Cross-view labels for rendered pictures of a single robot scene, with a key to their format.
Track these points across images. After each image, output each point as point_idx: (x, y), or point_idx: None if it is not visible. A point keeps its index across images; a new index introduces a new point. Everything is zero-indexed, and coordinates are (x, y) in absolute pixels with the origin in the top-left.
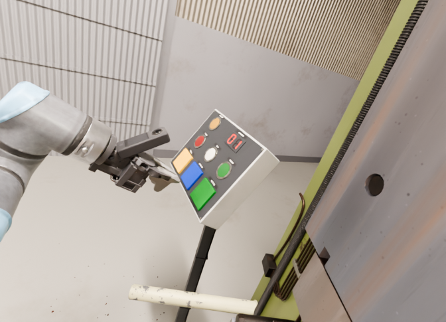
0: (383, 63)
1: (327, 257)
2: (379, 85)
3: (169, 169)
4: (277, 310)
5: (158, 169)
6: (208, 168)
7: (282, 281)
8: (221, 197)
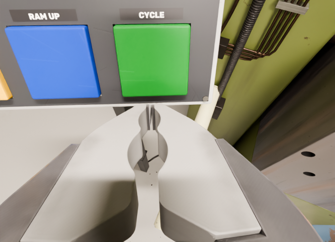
0: None
1: None
2: None
3: (128, 129)
4: (255, 67)
5: (243, 224)
6: None
7: (249, 42)
8: (218, 19)
